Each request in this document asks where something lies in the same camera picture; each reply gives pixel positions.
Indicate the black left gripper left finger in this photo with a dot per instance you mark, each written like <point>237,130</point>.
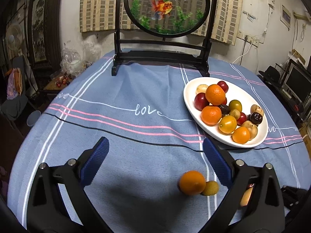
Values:
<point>58,201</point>

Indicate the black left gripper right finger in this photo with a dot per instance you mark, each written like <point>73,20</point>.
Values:
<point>253,202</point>

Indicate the yellow-green round fruit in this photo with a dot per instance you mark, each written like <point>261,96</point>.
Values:
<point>235,105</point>

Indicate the tan pear-like fruit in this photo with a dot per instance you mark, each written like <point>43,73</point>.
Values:
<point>246,197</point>

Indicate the small yellow longan fruit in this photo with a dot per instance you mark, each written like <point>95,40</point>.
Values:
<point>211,188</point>

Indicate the small orange tangerine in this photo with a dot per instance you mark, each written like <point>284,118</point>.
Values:
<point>192,183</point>

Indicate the brown-orange round fruit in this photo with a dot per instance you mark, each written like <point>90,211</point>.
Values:
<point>241,135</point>

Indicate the white oval plate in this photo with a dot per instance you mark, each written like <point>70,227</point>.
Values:
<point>251,117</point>

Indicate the black monitor on shelf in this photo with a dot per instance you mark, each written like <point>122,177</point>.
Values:
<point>297,81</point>

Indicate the white desk fan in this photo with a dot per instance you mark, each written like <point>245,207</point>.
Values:
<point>14,37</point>

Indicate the dark framed picture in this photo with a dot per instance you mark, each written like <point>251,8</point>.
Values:
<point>43,33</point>

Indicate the striped beige curtain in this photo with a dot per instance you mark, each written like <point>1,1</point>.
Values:
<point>102,4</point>

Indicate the round goldfish screen ornament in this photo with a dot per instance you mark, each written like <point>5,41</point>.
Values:
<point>134,43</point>

